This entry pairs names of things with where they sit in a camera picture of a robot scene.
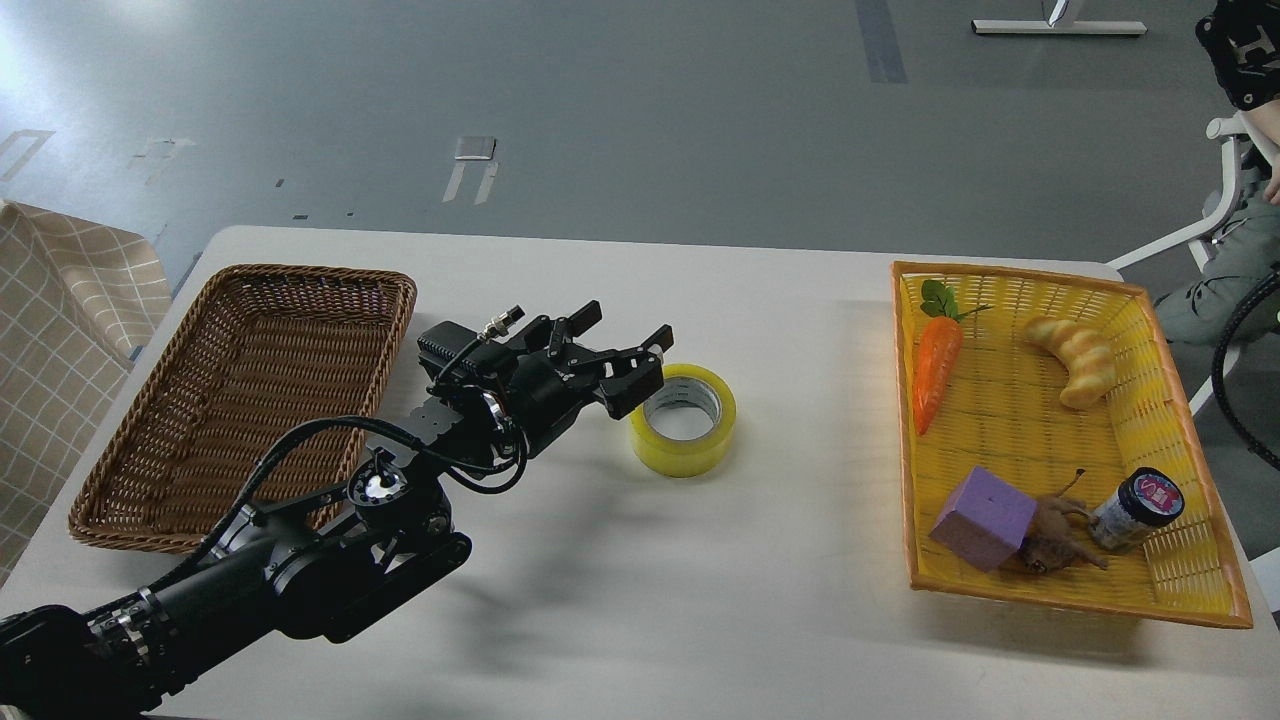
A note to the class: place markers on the purple foam block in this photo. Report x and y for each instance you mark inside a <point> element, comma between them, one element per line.
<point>984,520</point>

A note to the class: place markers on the brown toy animal figure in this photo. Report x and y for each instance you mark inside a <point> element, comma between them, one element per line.
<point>1049,544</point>

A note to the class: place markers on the beige checkered cloth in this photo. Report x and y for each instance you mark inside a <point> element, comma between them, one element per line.
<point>79,299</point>

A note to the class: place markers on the yellow plastic basket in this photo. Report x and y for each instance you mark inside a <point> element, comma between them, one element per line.
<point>1002,411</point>

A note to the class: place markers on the brown wicker basket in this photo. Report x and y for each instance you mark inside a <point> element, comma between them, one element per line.
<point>263,348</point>

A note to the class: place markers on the toy croissant bread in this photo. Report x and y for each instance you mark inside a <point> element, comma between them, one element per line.
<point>1087,356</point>

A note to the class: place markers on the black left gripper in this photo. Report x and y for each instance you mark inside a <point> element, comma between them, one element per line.
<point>548,377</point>

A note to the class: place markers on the yellow tape roll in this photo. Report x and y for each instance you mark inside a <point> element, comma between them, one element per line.
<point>686,428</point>

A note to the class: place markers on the orange toy carrot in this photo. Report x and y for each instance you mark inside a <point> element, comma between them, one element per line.
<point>937,351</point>

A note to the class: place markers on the small dark-lidded jar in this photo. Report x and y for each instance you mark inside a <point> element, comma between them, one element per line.
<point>1147,501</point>

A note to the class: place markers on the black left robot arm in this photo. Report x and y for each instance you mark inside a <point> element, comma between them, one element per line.
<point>337,560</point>

